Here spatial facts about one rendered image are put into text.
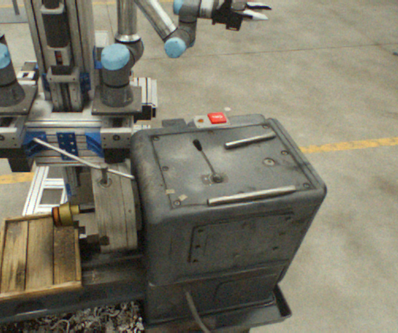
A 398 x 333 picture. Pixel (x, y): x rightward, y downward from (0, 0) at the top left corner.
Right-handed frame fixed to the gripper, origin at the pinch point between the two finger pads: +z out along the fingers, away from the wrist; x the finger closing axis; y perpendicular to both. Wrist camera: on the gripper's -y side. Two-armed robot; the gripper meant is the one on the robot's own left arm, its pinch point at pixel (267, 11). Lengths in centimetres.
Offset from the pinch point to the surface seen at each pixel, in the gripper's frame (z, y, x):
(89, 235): -35, 35, 89
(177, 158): -15, 25, 57
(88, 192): -42, 34, 75
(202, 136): -11, 27, 43
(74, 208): -45, 36, 81
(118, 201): -28, 27, 79
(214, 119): -8.8, 27.4, 31.9
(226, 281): 11, 70, 75
